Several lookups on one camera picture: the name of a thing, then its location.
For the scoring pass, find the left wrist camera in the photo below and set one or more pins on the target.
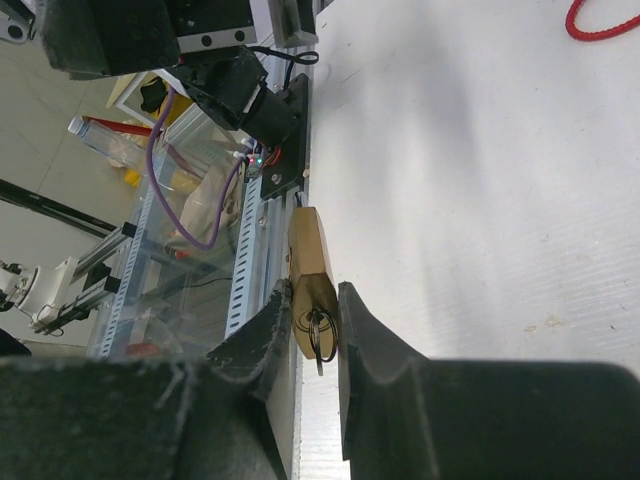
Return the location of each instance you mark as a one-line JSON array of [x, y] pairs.
[[284, 23]]

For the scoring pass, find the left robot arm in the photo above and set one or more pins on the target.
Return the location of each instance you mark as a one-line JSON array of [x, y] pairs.
[[230, 86]]

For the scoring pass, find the aluminium mounting rail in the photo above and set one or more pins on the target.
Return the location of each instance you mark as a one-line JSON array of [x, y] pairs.
[[270, 247]]

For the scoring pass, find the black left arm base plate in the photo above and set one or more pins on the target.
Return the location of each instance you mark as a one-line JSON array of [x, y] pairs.
[[287, 172]]

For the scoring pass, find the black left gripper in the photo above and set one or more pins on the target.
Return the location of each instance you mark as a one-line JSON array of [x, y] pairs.
[[98, 39]]

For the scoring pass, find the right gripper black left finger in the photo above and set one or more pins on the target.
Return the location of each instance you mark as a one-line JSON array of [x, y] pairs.
[[149, 418]]

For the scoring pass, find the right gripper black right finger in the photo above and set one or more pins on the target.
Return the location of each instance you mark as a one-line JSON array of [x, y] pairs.
[[406, 416]]

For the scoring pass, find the white slotted cable duct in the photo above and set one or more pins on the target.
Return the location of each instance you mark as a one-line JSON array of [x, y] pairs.
[[175, 299]]

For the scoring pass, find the medium brass padlock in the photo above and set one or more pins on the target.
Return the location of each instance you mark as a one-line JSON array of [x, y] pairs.
[[310, 275]]

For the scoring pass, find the clear plastic water bottle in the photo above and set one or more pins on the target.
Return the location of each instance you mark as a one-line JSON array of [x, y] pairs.
[[122, 144]]

